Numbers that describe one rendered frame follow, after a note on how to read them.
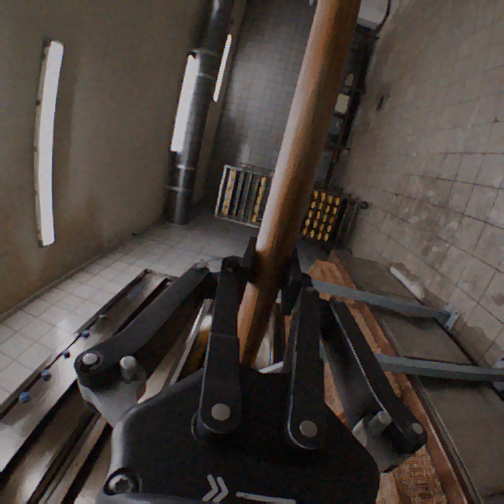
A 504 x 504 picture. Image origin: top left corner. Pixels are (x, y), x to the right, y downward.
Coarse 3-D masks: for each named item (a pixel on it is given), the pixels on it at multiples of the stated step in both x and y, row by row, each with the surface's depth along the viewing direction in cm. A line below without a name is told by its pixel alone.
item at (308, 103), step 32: (320, 0) 12; (352, 0) 11; (320, 32) 12; (352, 32) 12; (320, 64) 13; (320, 96) 14; (288, 128) 15; (320, 128) 15; (288, 160) 16; (288, 192) 16; (288, 224) 17; (256, 256) 19; (288, 256) 18; (256, 288) 19; (256, 320) 20; (256, 352) 22
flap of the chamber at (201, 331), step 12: (204, 312) 144; (204, 324) 139; (192, 336) 123; (204, 336) 140; (192, 348) 117; (204, 348) 140; (180, 360) 106; (192, 360) 117; (180, 372) 100; (192, 372) 117
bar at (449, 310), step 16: (320, 288) 114; (336, 288) 114; (384, 304) 115; (400, 304) 114; (416, 304) 116; (448, 304) 118; (448, 320) 114; (320, 352) 69; (272, 368) 75; (384, 368) 70; (400, 368) 69; (416, 368) 69; (432, 368) 69; (448, 368) 70; (464, 368) 70; (480, 368) 71; (496, 368) 76; (496, 384) 73
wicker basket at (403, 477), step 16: (400, 464) 45; (416, 464) 49; (432, 464) 45; (384, 480) 57; (400, 480) 41; (416, 480) 46; (432, 480) 41; (384, 496) 53; (400, 496) 37; (416, 496) 37; (432, 496) 37
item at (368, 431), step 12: (372, 420) 7; (384, 420) 7; (360, 432) 7; (372, 432) 7; (384, 432) 7; (372, 444) 7; (384, 444) 7; (384, 456) 6; (396, 456) 6; (408, 456) 6; (384, 468) 6
